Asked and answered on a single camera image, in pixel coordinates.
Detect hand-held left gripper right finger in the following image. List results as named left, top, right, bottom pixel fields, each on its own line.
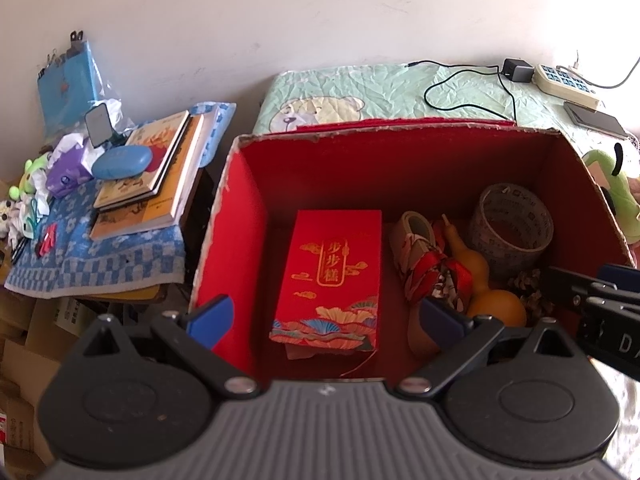
left=395, top=296, right=577, bottom=402

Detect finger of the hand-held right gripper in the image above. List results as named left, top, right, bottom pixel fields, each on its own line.
left=597, top=262, right=640, bottom=307
left=542, top=265, right=621, bottom=314

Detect power strip cable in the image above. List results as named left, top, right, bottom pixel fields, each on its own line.
left=557, top=50, right=640, bottom=89

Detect stack of books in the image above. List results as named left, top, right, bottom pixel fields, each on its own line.
left=89, top=115, right=219, bottom=242

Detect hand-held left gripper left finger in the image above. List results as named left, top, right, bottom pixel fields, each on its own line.
left=81, top=295, right=263, bottom=402

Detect small standing mirror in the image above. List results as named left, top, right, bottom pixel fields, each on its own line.
left=84, top=102, right=119, bottom=149

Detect red clip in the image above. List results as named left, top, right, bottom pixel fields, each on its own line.
left=34, top=224, right=59, bottom=262

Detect blue checked cloth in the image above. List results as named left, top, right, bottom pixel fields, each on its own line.
left=5, top=102, right=238, bottom=299

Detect black adapter cable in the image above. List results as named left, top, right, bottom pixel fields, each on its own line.
left=406, top=60, right=519, bottom=122

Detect purple toy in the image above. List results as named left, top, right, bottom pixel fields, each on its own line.
left=46, top=147, right=96, bottom=199

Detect cardboard boxes on floor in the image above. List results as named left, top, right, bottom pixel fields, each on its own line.
left=0, top=287, right=97, bottom=467

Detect printed tape roll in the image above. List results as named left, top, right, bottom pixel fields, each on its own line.
left=469, top=183, right=555, bottom=282

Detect blue plastic package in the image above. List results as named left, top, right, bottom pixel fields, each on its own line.
left=36, top=30, right=109, bottom=139

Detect blue glasses case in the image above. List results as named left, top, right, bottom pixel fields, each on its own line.
left=92, top=146, right=154, bottom=181

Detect brown gourd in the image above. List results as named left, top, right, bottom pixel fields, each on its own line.
left=440, top=214, right=529, bottom=329

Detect white power strip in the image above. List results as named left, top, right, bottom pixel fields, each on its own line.
left=532, top=63, right=602, bottom=110

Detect small shoe with red ribbon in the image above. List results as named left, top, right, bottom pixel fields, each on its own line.
left=390, top=211, right=474, bottom=357

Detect pine cone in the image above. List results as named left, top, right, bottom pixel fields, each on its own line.
left=507, top=269, right=557, bottom=327

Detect green frog toy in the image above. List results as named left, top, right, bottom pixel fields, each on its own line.
left=7, top=156, right=52, bottom=202

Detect small red gift box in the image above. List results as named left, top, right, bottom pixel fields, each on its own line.
left=269, top=209, right=384, bottom=354

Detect flame cover book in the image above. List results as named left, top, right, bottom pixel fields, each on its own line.
left=101, top=110, right=192, bottom=197

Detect black smartphone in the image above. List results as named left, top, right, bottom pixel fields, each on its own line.
left=563, top=101, right=629, bottom=140

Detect large red cardboard box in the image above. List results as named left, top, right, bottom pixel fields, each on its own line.
left=189, top=117, right=637, bottom=382

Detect black power adapter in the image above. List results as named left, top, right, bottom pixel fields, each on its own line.
left=501, top=58, right=535, bottom=84

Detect green plush toy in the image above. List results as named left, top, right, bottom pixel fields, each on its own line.
left=582, top=142, right=640, bottom=244

